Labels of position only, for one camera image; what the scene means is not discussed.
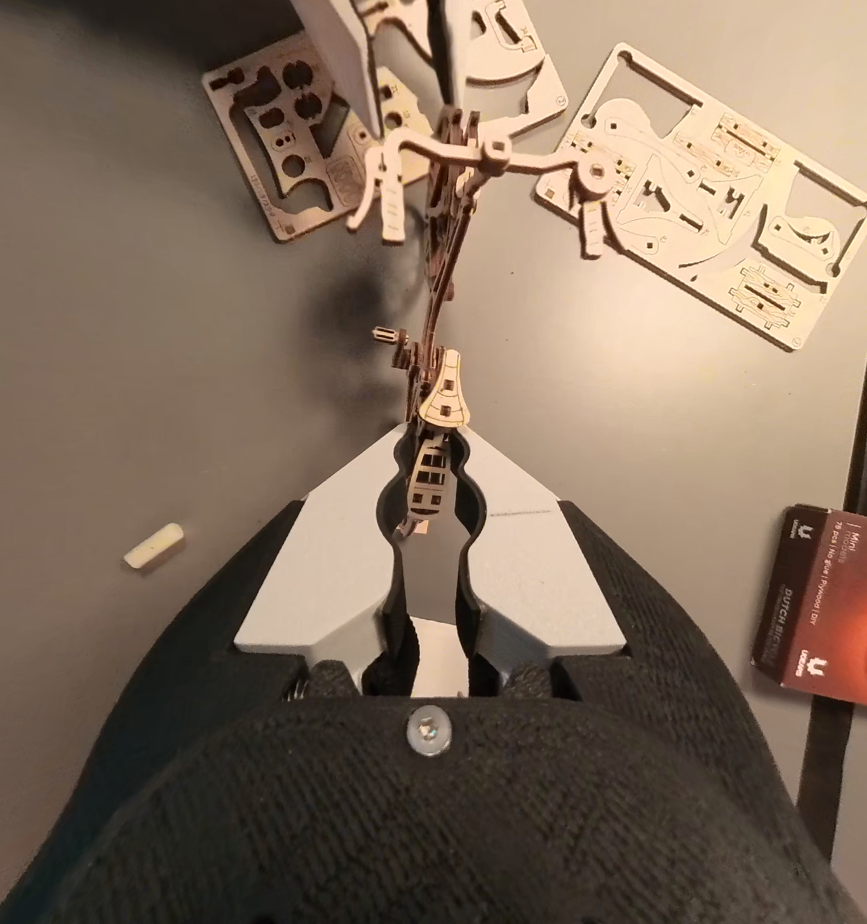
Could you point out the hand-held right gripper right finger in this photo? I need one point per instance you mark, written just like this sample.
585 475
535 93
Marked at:
541 577

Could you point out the dark wooden parts sheet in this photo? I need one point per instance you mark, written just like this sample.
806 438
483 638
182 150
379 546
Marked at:
289 137

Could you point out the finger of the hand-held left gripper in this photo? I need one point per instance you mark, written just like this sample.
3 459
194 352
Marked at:
451 43
332 50

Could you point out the small white wax stick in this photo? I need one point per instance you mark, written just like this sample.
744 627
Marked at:
154 546

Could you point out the large pale wooden parts sheet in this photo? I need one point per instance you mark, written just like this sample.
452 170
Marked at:
729 238

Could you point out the dark red model kit box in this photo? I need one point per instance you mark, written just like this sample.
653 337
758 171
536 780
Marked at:
830 599

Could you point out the wooden bicycle model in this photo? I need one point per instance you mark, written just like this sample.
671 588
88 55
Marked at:
448 393

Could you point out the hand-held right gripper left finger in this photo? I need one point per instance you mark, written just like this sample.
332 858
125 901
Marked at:
310 577

